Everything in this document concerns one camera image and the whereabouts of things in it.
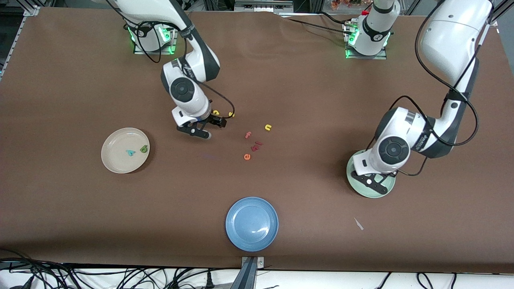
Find orange dried flowers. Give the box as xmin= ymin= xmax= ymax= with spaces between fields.
xmin=331 ymin=0 xmax=372 ymax=10

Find pale green plate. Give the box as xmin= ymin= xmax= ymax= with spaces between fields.
xmin=346 ymin=149 xmax=397 ymax=199

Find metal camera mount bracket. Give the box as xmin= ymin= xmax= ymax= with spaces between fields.
xmin=231 ymin=256 xmax=265 ymax=289

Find grey metal box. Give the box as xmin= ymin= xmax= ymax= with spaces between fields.
xmin=234 ymin=0 xmax=294 ymax=12

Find beige brown plate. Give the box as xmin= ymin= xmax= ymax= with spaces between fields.
xmin=101 ymin=127 xmax=151 ymax=174

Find aluminium frame rail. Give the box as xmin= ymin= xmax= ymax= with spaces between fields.
xmin=488 ymin=0 xmax=514 ymax=28
xmin=0 ymin=5 xmax=41 ymax=81

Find blue plate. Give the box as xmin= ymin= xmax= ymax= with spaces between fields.
xmin=225 ymin=196 xmax=279 ymax=252

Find black cable on table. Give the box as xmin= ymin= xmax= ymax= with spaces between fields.
xmin=317 ymin=11 xmax=351 ymax=25
xmin=286 ymin=17 xmax=354 ymax=35

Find brown table cover sheet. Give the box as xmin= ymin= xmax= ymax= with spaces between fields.
xmin=0 ymin=7 xmax=514 ymax=274

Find tangled black cables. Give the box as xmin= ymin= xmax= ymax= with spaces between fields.
xmin=0 ymin=248 xmax=241 ymax=289

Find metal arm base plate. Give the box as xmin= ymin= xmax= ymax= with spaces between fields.
xmin=345 ymin=46 xmax=387 ymax=60
xmin=134 ymin=24 xmax=177 ymax=55

